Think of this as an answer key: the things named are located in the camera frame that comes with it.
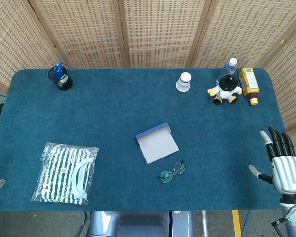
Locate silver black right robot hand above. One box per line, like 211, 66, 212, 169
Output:
248, 126, 296, 196

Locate dark-framed eyeglasses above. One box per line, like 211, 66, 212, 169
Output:
159, 160, 187, 184

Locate blue glasses case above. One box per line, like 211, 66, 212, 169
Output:
135, 122, 180, 165

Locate striped item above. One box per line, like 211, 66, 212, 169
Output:
31, 141, 99, 205

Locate yellow floor tape strip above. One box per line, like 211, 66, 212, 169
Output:
232, 210, 242, 237

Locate metal table leg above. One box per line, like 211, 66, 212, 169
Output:
201, 210, 209, 237

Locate yellow label tea bottle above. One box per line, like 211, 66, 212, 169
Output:
237, 67, 259, 106

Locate black white penguin plush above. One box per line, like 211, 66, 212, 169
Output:
207, 75, 243, 105

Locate black mesh pen holder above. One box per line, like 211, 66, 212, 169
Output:
47, 66, 74, 91

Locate clear plastic water bottle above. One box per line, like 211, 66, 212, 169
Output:
216, 58, 238, 84

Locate white paper cup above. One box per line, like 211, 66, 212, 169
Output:
175, 72, 192, 92

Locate blue carpet table cover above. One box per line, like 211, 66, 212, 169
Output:
0, 68, 296, 212

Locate silver robot torso base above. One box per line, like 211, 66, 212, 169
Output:
88, 211, 195, 237

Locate bamboo folding screen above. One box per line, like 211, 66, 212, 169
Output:
0, 0, 296, 181

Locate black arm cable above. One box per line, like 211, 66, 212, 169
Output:
271, 199, 296, 237

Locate blue cable under table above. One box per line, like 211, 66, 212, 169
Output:
75, 211, 92, 237

